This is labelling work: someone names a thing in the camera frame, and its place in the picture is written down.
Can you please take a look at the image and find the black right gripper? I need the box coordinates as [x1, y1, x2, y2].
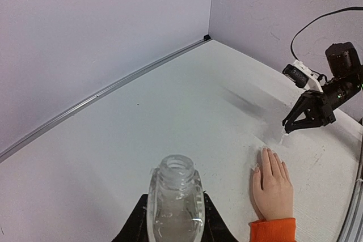
[283, 42, 361, 134]

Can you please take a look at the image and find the white nail polish cap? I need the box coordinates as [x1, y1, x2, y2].
[279, 129, 289, 145]

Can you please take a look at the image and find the clear nail polish bottle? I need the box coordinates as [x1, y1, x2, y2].
[146, 155, 205, 241]

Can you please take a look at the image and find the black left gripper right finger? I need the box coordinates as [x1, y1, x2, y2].
[201, 192, 237, 242]

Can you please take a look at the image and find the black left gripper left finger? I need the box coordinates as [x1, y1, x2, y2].
[112, 194, 149, 242]

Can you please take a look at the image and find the aluminium back edge strip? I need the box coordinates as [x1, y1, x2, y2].
[1, 35, 212, 162]

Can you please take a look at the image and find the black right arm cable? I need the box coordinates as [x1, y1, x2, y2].
[289, 6, 363, 61]

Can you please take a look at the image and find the mannequin hand with long nails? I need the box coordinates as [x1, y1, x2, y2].
[252, 147, 294, 221]

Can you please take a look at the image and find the orange sleeved forearm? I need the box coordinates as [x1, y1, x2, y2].
[250, 218, 296, 242]

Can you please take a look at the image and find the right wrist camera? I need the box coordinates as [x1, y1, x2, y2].
[282, 60, 326, 92]

